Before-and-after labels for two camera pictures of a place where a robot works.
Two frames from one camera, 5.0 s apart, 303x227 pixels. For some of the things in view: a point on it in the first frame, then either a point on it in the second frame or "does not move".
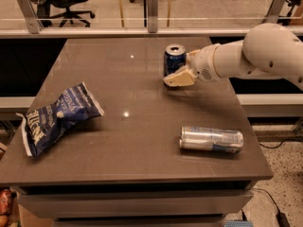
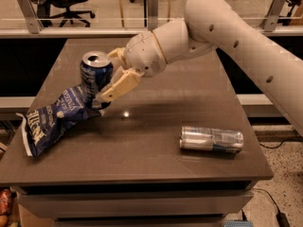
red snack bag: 6,202 does not move
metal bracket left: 32,21 does not move
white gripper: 204,63 -> 144,55
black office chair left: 54,2 does not move
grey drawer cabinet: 132,203 does not move
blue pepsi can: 174,59 -> 96,74
